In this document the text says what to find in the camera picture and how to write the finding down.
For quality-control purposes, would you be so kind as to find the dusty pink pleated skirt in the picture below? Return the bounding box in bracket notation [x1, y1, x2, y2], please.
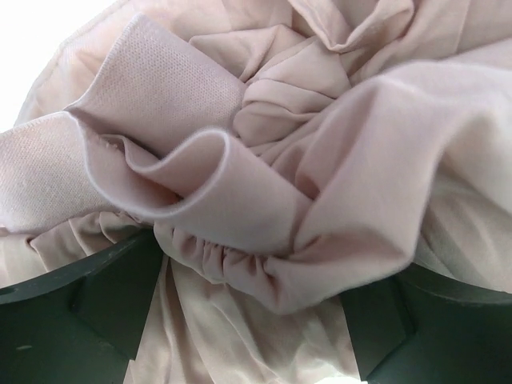
[1, 1, 511, 383]

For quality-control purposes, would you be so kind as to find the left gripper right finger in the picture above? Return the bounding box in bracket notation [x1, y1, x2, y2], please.
[339, 265, 511, 384]

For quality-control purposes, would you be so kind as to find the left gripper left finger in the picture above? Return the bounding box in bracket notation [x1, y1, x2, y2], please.
[1, 230, 163, 384]

